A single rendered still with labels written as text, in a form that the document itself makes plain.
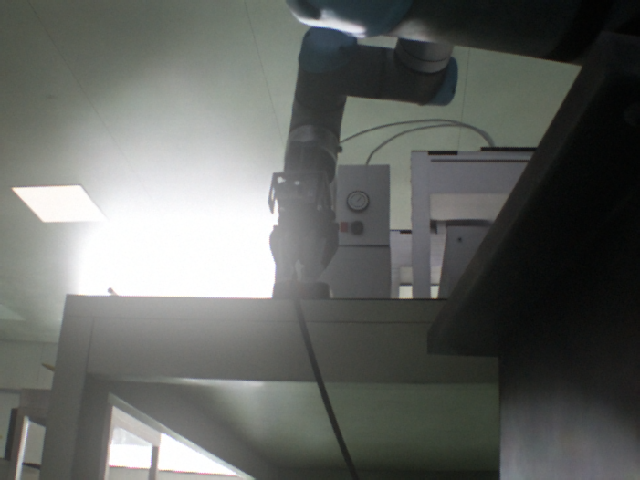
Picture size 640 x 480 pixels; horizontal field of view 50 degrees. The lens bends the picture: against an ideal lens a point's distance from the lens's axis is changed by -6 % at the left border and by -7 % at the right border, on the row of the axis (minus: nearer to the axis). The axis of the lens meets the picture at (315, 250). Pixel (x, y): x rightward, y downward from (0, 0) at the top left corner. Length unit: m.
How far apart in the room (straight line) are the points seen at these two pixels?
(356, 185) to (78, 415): 0.81
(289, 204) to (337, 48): 0.22
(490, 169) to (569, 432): 1.15
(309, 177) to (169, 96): 3.19
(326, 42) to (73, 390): 0.54
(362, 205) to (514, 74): 2.52
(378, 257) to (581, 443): 1.13
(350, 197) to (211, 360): 0.70
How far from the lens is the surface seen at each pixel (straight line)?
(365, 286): 1.34
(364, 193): 1.41
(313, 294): 0.80
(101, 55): 3.89
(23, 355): 9.72
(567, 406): 0.27
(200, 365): 0.78
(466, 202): 1.39
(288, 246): 0.92
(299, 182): 0.93
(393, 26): 0.33
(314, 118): 1.03
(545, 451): 0.29
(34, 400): 3.32
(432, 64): 0.96
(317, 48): 0.97
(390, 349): 0.76
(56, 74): 4.12
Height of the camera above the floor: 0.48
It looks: 24 degrees up
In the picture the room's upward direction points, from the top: 3 degrees clockwise
